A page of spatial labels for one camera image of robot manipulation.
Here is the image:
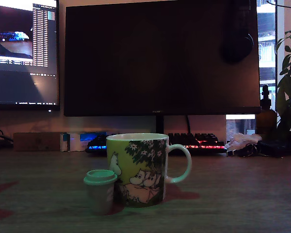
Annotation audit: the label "grey capsule green lid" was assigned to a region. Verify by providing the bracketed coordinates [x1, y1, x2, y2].
[83, 169, 118, 216]

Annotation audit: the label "black monitor stand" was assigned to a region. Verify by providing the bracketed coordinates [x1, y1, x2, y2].
[156, 115, 165, 134]

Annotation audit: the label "green cartoon print mug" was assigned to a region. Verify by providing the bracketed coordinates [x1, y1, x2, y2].
[105, 133, 193, 209]

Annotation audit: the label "large dark computer monitor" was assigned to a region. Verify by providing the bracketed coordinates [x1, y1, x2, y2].
[63, 0, 261, 117]

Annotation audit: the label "black backlit keyboard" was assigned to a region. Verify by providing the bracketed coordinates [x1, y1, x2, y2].
[84, 132, 228, 155]

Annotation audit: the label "blue and white box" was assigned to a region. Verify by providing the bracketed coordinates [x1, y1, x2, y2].
[69, 132, 107, 152]

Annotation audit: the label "white box teal stripe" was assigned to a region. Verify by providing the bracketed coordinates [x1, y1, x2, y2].
[60, 133, 70, 152]

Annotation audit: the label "crumpled white tissue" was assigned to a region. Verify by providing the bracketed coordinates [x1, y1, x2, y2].
[226, 133, 263, 151]

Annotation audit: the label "black bunch of keys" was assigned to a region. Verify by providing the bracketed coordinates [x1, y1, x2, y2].
[226, 143, 260, 158]

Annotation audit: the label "brown cardboard box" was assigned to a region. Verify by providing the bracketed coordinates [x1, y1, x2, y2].
[13, 132, 62, 151]

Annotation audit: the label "black headphones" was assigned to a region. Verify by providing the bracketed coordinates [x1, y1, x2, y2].
[220, 0, 255, 65]

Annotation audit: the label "amber pump bottle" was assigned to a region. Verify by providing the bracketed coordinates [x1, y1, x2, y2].
[256, 84, 277, 136]

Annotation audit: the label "black wallet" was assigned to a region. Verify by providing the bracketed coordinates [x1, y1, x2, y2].
[256, 139, 291, 157]

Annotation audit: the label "lit computer monitor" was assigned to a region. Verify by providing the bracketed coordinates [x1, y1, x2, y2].
[0, 0, 61, 111]

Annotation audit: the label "thin black desk cable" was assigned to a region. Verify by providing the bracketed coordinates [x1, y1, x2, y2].
[0, 114, 14, 144]

